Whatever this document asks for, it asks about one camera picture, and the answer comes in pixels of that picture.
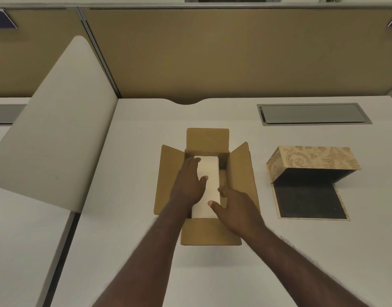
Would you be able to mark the person's left hand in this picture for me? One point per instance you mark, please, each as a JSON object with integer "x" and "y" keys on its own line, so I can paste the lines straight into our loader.
{"x": 186, "y": 185}

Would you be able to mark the person's right hand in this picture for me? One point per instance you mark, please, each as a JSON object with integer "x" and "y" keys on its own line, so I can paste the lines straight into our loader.
{"x": 239, "y": 210}

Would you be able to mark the person's right thumb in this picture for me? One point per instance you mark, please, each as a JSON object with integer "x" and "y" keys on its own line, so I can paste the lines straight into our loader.
{"x": 214, "y": 205}

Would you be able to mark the person's left thumb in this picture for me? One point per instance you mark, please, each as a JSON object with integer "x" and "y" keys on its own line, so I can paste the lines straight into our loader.
{"x": 203, "y": 181}

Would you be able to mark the white box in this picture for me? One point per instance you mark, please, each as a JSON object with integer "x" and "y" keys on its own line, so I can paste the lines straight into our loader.
{"x": 210, "y": 166}

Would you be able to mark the person's right forearm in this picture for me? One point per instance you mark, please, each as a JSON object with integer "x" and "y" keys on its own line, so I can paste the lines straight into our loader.
{"x": 298, "y": 268}

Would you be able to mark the person's left forearm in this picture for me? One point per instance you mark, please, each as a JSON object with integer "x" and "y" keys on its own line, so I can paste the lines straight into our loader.
{"x": 144, "y": 262}

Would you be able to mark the open brown cardboard box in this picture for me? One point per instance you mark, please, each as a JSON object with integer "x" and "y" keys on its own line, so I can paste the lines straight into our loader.
{"x": 239, "y": 175}

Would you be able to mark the beige floral gift box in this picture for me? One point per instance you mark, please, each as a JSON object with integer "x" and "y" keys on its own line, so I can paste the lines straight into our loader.
{"x": 311, "y": 182}

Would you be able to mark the tan partition panel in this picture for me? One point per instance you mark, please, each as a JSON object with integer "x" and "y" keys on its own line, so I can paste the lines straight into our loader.
{"x": 32, "y": 60}
{"x": 231, "y": 54}

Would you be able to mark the white curved desk divider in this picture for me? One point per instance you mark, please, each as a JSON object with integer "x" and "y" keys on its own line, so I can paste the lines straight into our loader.
{"x": 61, "y": 131}

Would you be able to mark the grey partition post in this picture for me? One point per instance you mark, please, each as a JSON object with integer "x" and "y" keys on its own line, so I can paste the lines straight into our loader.
{"x": 98, "y": 54}

